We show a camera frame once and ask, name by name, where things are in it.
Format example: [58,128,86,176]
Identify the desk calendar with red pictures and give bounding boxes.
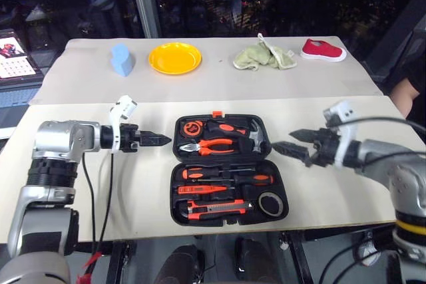
[0,28,43,80]

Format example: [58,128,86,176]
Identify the orange handled pliers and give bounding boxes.
[178,138,236,157]

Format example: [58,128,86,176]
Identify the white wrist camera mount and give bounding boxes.
[323,100,359,167]
[108,94,138,154]

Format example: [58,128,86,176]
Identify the red shoe with white sole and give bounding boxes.
[300,38,348,63]

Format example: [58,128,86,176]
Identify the black plastic tool case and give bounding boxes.
[169,110,290,227]

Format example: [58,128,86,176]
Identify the black electrical tape roll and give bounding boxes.
[257,191,284,217]

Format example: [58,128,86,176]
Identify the grey keyboard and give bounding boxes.
[0,87,43,109]

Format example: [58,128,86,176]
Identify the red tape on cable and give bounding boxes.
[76,251,101,284]

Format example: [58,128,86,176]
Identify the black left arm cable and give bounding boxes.
[81,152,116,255]

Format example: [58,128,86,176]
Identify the orange black tape measure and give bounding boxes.
[182,120,204,137]

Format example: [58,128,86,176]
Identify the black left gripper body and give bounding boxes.
[118,123,141,154]

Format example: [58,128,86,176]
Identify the dark rounded shape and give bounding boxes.
[155,245,204,284]
[234,236,278,284]

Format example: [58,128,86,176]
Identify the orange voltage tester pen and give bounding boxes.
[176,184,231,195]

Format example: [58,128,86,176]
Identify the black table frame leg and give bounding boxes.
[105,240,131,284]
[284,231,316,284]

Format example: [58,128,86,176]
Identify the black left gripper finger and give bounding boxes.
[137,129,172,141]
[137,138,171,148]

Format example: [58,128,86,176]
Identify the green crumpled cloth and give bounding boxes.
[232,32,298,72]

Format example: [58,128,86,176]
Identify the yellow plastic plate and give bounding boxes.
[148,41,203,76]

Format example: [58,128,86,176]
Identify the orange black utility knife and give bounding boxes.
[186,198,252,221]

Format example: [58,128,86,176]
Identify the long orange black screwdriver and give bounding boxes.
[195,174,275,186]

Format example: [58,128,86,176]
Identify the blue foam block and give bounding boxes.
[110,43,137,78]

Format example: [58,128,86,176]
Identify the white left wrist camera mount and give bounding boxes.
[108,94,138,154]

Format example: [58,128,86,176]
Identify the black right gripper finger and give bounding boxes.
[288,128,321,146]
[272,141,314,166]

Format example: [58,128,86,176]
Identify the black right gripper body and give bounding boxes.
[306,126,344,168]

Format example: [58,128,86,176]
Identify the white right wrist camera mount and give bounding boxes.
[323,100,359,167]

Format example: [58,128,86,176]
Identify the hammer with orange black handle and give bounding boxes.
[204,118,266,156]

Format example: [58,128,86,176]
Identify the short orange black screwdriver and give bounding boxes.
[180,167,258,180]

